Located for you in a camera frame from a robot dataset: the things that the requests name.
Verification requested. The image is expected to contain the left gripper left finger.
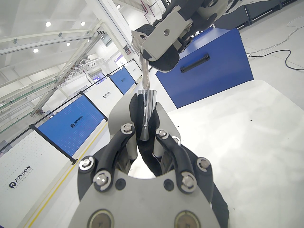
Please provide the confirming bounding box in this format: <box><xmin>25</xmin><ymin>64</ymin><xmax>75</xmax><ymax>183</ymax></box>
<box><xmin>79</xmin><ymin>93</ymin><xmax>146</xmax><ymax>192</ymax></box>

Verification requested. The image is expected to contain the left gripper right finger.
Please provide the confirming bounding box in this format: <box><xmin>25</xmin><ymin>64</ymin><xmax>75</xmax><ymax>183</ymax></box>
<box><xmin>149</xmin><ymin>102</ymin><xmax>211</xmax><ymax>194</ymax></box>

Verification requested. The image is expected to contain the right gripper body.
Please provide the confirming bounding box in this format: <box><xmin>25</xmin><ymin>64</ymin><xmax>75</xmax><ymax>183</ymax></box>
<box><xmin>192</xmin><ymin>0</ymin><xmax>230</xmax><ymax>25</ymax></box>

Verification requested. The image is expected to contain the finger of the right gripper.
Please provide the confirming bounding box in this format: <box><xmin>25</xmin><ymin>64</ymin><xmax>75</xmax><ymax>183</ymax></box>
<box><xmin>134</xmin><ymin>0</ymin><xmax>177</xmax><ymax>36</ymax></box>
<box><xmin>140</xmin><ymin>0</ymin><xmax>215</xmax><ymax>73</ymax></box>

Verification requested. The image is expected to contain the silver key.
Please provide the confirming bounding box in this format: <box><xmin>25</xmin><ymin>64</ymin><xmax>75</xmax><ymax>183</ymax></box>
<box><xmin>131</xmin><ymin>30</ymin><xmax>151</xmax><ymax>90</ymax></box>

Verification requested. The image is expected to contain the chrome padlock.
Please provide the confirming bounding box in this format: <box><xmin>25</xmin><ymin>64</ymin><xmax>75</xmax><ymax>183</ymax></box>
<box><xmin>137</xmin><ymin>88</ymin><xmax>157</xmax><ymax>141</ymax></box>

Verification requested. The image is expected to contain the small white partition panel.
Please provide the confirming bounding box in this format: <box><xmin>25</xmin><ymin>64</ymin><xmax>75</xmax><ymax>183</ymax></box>
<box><xmin>123</xmin><ymin>58</ymin><xmax>141</xmax><ymax>83</ymax></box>

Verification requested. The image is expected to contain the large blue partition panel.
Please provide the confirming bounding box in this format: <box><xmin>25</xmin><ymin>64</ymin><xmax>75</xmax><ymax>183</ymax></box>
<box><xmin>30</xmin><ymin>94</ymin><xmax>108</xmax><ymax>164</ymax></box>

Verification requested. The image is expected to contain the small blue partition panel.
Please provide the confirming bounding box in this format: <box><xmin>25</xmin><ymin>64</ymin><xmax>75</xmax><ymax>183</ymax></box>
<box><xmin>107</xmin><ymin>66</ymin><xmax>138</xmax><ymax>95</ymax></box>

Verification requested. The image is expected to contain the large white partition panel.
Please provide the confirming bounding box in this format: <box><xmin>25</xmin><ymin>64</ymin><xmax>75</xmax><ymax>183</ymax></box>
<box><xmin>0</xmin><ymin>129</ymin><xmax>73</xmax><ymax>207</ymax></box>

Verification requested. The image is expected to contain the blue cabinet with black handle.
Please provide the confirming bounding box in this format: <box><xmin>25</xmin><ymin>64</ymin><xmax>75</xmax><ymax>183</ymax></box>
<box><xmin>155</xmin><ymin>28</ymin><xmax>254</xmax><ymax>109</ymax></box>

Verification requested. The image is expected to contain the thin white cable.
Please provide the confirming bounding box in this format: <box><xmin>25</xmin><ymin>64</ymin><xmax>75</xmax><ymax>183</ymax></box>
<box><xmin>246</xmin><ymin>16</ymin><xmax>304</xmax><ymax>57</ymax></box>

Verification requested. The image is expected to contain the thin black cable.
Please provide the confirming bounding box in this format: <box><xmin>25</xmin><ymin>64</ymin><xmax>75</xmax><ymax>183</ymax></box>
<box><xmin>247</xmin><ymin>50</ymin><xmax>304</xmax><ymax>69</ymax></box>

